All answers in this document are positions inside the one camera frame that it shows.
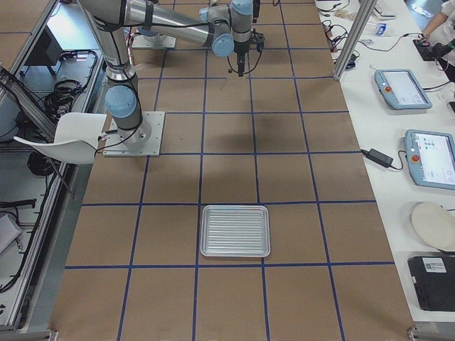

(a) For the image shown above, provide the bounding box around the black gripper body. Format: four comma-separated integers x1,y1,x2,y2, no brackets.
234,40,250,55

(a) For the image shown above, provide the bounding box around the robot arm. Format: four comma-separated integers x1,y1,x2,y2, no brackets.
79,1,264,156

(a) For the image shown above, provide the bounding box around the silver ribbed metal tray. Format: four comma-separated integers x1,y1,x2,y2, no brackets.
200,205,271,258

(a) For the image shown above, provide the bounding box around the black power adapter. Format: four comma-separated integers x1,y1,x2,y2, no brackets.
360,148,393,168

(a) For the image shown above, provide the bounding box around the far blue teach pendant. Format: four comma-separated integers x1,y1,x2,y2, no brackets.
374,69,432,110

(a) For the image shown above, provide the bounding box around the blue teach pendant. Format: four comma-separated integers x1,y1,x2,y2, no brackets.
404,129,454,190
374,69,432,110

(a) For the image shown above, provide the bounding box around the white plastic chair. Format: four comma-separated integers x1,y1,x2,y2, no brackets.
14,112,107,165

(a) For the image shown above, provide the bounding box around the black controller on desk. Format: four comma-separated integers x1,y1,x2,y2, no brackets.
412,39,442,61

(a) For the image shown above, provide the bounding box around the person at desk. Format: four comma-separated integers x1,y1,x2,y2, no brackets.
422,0,455,68

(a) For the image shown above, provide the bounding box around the near blue teach pendant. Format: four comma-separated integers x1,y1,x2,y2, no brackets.
404,129,454,190

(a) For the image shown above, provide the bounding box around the round beige plate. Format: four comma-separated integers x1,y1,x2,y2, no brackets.
411,202,454,252

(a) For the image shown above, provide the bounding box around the black box with label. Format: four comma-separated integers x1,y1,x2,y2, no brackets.
407,256,454,312

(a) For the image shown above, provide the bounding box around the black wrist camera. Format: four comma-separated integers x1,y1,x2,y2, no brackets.
251,29,265,53

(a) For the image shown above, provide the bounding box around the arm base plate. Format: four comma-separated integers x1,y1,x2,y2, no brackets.
102,112,166,157
132,34,176,50

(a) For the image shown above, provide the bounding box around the aluminium frame post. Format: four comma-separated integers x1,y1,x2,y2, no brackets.
333,0,376,80

